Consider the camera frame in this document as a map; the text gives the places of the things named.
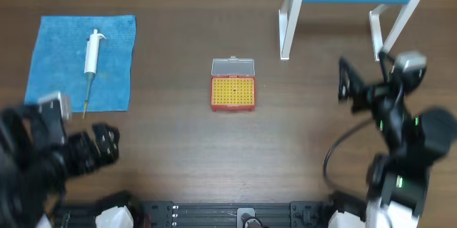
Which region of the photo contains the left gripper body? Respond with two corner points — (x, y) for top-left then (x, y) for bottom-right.
(66, 123), (121, 177)

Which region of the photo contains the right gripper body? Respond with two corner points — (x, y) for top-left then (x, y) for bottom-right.
(351, 83), (393, 118)

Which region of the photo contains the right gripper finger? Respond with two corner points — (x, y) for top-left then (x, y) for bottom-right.
(337, 56), (367, 105)

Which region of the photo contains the white pipette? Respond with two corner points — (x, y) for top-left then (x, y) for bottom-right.
(81, 29), (107, 120)

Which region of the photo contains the blue cloth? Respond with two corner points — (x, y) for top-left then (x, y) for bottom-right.
(24, 14), (137, 113)

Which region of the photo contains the red and yellow tip box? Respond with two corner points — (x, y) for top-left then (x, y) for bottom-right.
(210, 56), (257, 112)

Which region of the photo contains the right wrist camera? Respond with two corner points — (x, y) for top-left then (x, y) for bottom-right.
(394, 51), (428, 75)

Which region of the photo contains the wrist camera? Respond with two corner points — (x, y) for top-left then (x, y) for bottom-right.
(394, 51), (428, 75)
(37, 91), (72, 122)

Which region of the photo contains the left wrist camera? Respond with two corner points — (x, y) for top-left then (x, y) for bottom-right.
(37, 91), (72, 122)

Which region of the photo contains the black cable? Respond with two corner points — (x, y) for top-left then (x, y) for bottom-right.
(322, 49), (397, 192)

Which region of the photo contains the mounting rail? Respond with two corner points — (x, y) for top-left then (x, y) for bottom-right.
(53, 201), (335, 228)

